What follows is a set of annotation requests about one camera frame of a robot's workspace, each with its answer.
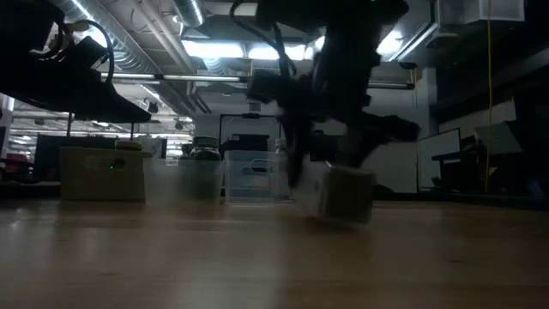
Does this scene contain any silver spiral duct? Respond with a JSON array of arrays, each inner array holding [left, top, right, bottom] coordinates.
[[51, 0, 160, 74]]

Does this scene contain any yellow lid spice jar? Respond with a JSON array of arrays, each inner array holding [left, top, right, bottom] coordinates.
[[114, 140, 145, 152]]

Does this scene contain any horizontal metal pipe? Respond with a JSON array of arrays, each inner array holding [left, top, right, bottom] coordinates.
[[100, 71, 416, 90]]

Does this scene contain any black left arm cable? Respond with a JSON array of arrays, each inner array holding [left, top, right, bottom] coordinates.
[[55, 19, 116, 83]]

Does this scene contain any frosted plastic bin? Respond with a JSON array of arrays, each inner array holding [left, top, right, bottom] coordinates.
[[58, 146, 147, 203]]

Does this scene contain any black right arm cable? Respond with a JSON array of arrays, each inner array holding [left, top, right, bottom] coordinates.
[[229, 0, 298, 81]]

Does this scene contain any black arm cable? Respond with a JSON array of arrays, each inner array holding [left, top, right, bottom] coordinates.
[[229, 0, 298, 81], [55, 19, 116, 83]]

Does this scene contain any silver round duct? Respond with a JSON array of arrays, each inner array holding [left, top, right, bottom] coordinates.
[[173, 0, 205, 27]]

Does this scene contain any white label spice jar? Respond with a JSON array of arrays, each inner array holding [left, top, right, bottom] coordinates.
[[295, 162, 375, 225]]

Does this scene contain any clear plastic bin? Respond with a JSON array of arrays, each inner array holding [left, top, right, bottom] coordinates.
[[143, 157, 225, 203], [222, 149, 297, 203]]

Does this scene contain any black framed whiteboard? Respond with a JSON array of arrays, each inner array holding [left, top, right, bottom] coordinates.
[[218, 112, 285, 152]]

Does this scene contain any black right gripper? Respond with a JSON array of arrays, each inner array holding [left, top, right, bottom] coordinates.
[[247, 50, 422, 189]]

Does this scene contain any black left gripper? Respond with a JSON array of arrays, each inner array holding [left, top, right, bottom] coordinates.
[[0, 36, 152, 124]]

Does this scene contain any green lid spice jar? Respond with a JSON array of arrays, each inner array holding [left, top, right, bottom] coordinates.
[[188, 136, 222, 201]]

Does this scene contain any ceiling light panel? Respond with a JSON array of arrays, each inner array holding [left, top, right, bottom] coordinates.
[[182, 39, 245, 59], [248, 42, 318, 61]]

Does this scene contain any white panel board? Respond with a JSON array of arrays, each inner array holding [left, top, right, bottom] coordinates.
[[416, 127, 462, 191]]

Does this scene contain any white ventilation unit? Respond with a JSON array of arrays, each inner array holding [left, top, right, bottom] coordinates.
[[437, 0, 527, 25]]

